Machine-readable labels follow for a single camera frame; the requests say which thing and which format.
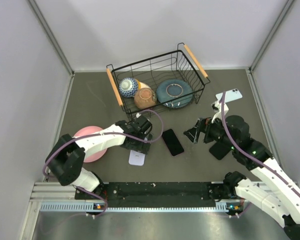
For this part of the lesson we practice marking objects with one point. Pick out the black phone case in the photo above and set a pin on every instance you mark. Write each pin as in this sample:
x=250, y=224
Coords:
x=219, y=150

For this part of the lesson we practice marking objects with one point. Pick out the blue white patterned bowl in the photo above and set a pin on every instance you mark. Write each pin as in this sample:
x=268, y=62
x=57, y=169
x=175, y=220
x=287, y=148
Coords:
x=128, y=87

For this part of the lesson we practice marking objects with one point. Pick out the yellow bowl in basket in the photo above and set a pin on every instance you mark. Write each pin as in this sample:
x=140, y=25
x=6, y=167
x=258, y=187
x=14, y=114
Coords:
x=142, y=85

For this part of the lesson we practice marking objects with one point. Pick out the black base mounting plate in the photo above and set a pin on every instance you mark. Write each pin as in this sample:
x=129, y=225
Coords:
x=164, y=194

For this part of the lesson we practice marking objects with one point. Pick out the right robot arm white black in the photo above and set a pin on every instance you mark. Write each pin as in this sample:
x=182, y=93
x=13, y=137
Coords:
x=283, y=203

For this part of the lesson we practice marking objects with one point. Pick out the pink plate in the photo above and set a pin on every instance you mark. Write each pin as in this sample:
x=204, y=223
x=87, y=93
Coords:
x=87, y=131

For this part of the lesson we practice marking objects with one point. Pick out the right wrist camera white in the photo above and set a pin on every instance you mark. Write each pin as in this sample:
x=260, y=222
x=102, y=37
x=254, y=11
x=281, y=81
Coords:
x=220, y=109

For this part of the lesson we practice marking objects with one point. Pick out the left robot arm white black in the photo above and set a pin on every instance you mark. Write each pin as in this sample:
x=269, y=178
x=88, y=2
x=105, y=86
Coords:
x=66, y=159

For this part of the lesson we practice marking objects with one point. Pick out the teal ceramic plate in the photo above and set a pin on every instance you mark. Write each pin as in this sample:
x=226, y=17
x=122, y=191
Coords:
x=174, y=93

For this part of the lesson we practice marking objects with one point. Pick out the black screen smartphone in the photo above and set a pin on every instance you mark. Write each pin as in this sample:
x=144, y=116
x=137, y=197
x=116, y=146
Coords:
x=172, y=142

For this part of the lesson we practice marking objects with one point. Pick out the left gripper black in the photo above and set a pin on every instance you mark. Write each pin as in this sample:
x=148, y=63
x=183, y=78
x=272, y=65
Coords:
x=143, y=147

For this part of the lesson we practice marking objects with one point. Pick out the light blue smartphone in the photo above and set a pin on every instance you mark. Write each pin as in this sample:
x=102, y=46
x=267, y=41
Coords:
x=230, y=95

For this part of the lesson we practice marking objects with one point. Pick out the black wire dish basket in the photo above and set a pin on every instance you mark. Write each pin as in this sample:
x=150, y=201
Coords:
x=177, y=64

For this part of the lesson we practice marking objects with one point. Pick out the aluminium frame rail front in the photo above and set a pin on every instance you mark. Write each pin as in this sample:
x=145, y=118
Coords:
x=56, y=198

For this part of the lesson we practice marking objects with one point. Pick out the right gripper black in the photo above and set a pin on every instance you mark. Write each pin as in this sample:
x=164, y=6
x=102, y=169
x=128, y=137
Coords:
x=204, y=125

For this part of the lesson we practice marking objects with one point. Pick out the brown ceramic bowl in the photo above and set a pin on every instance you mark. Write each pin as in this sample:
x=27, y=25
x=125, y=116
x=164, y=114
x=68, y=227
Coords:
x=145, y=98

